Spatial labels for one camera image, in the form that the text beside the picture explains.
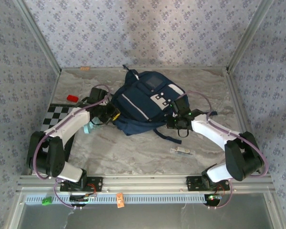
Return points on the teal cloth pouch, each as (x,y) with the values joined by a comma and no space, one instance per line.
(88,128)

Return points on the navy blue backpack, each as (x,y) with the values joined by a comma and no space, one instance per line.
(138,102)

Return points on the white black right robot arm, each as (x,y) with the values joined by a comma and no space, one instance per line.
(212,131)

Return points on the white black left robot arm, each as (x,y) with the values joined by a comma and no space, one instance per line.
(71,121)

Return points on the small red box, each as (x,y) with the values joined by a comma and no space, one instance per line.
(72,98)

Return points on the clear plastic compass case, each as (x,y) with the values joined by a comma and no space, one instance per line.
(183,151)

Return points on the black grey folding chessboard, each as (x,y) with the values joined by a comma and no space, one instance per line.
(59,112)

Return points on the small orange sticker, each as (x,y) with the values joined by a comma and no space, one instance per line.
(84,68)

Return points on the orange paper tag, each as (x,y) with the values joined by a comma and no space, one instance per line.
(120,200)

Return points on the grey metal front panel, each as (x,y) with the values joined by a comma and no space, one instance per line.
(143,217)

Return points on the green plastic clip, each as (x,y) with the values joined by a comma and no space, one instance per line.
(46,201)

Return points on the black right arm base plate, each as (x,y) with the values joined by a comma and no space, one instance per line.
(193,183)

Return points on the aluminium mounting rail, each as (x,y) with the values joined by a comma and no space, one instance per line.
(143,183)

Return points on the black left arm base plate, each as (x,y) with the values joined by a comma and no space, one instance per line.
(96,183)

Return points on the aluminium frame post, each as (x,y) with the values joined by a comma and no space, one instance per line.
(38,38)
(249,35)

